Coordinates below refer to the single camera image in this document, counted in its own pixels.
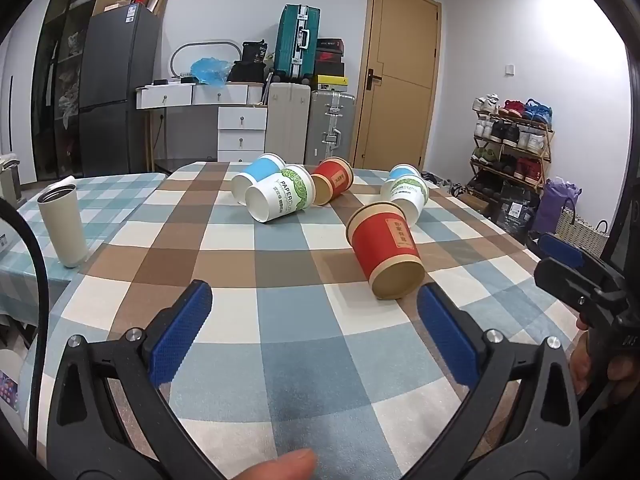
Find woven basket bag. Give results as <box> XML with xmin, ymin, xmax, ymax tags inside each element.
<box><xmin>555</xmin><ymin>199</ymin><xmax>611</xmax><ymax>256</ymax></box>

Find wooden door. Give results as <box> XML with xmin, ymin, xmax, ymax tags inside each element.
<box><xmin>350</xmin><ymin>0</ymin><xmax>443</xmax><ymax>173</ymax></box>

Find oval mirror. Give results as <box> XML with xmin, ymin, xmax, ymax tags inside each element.
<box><xmin>170</xmin><ymin>37</ymin><xmax>243</xmax><ymax>81</ymax></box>

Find person's right hand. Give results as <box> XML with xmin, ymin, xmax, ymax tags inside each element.
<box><xmin>569</xmin><ymin>310</ymin><xmax>633</xmax><ymax>397</ymax></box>

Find brown blue checked tablecloth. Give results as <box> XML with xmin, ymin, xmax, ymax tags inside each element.
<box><xmin>35</xmin><ymin>161</ymin><xmax>576</xmax><ymax>480</ymax></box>

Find white suitcase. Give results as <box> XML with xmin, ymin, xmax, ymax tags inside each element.
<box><xmin>265</xmin><ymin>81</ymin><xmax>312</xmax><ymax>166</ymax></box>

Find rows of shoes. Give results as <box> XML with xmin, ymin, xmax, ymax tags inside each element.
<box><xmin>472</xmin><ymin>94</ymin><xmax>555</xmax><ymax>183</ymax></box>

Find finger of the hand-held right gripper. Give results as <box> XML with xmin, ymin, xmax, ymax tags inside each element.
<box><xmin>533</xmin><ymin>257</ymin><xmax>627</xmax><ymax>322</ymax></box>
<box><xmin>525</xmin><ymin>232</ymin><xmax>610</xmax><ymax>275</ymax></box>

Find teal suitcase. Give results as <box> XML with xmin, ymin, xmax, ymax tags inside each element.
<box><xmin>273</xmin><ymin>4</ymin><xmax>322</xmax><ymax>85</ymax></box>

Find dark glass display cabinet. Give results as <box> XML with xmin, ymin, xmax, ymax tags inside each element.
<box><xmin>30</xmin><ymin>0</ymin><xmax>101</xmax><ymax>183</ymax></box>

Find white drawer unit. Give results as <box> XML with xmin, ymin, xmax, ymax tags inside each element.
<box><xmin>217</xmin><ymin>106</ymin><xmax>268</xmax><ymax>163</ymax></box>

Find person's left hand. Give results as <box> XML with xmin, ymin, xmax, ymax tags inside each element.
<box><xmin>218</xmin><ymin>448</ymin><xmax>317</xmax><ymax>480</ymax></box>

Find teal checked tablecloth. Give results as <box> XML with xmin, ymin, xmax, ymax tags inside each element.
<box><xmin>0</xmin><ymin>172</ymin><xmax>168</xmax><ymax>331</ymax></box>

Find smartphone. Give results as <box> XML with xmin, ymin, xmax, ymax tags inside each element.
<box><xmin>0</xmin><ymin>371</ymin><xmax>20</xmax><ymax>413</ymax></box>

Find dark grey fridge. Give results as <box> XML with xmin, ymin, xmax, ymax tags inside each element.
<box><xmin>77</xmin><ymin>5</ymin><xmax>161</xmax><ymax>178</ymax></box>

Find blue plastic bag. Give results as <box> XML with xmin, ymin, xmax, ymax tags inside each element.
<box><xmin>191</xmin><ymin>56</ymin><xmax>232</xmax><ymax>90</ymax></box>

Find beige tumbler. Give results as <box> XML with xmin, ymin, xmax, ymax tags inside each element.
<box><xmin>36</xmin><ymin>183</ymin><xmax>89</xmax><ymax>268</ymax></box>

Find red paper cup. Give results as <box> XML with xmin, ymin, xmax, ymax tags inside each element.
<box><xmin>310</xmin><ymin>156</ymin><xmax>355</xmax><ymax>206</ymax></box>
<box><xmin>346</xmin><ymin>201</ymin><xmax>426</xmax><ymax>301</ymax></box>

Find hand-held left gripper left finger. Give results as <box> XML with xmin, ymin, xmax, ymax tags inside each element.
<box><xmin>46</xmin><ymin>280</ymin><xmax>226</xmax><ymax>480</ymax></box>

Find black printed bag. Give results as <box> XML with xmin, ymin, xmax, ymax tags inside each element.
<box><xmin>492</xmin><ymin>182</ymin><xmax>541</xmax><ymax>246</ymax></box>

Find green white paper cup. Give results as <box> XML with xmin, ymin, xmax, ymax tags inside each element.
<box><xmin>245</xmin><ymin>164</ymin><xmax>317</xmax><ymax>224</ymax></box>
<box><xmin>381</xmin><ymin>174</ymin><xmax>430</xmax><ymax>224</ymax></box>

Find grey trash can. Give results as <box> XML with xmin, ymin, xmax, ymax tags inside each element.
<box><xmin>0</xmin><ymin>152</ymin><xmax>22</xmax><ymax>201</ymax></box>

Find wooden shoe rack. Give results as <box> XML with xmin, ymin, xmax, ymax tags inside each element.
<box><xmin>467</xmin><ymin>110</ymin><xmax>556</xmax><ymax>196</ymax></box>

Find blue white paper cup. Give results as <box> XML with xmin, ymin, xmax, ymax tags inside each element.
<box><xmin>230</xmin><ymin>153</ymin><xmax>286</xmax><ymax>206</ymax></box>
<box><xmin>387</xmin><ymin>163</ymin><xmax>422</xmax><ymax>183</ymax></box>

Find black cable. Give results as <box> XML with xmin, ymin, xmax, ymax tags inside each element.
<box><xmin>0</xmin><ymin>199</ymin><xmax>49</xmax><ymax>466</ymax></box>

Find silver suitcase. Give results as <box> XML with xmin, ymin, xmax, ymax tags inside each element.
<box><xmin>306</xmin><ymin>91</ymin><xmax>357</xmax><ymax>166</ymax></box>

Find purple bag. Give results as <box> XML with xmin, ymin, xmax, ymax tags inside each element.
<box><xmin>531</xmin><ymin>177</ymin><xmax>582</xmax><ymax>233</ymax></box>

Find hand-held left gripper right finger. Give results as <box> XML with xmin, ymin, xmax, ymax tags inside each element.
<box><xmin>400</xmin><ymin>283</ymin><xmax>582</xmax><ymax>480</ymax></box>

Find white dressing table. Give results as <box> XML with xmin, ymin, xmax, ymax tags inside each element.
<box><xmin>136</xmin><ymin>81</ymin><xmax>264</xmax><ymax>173</ymax></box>

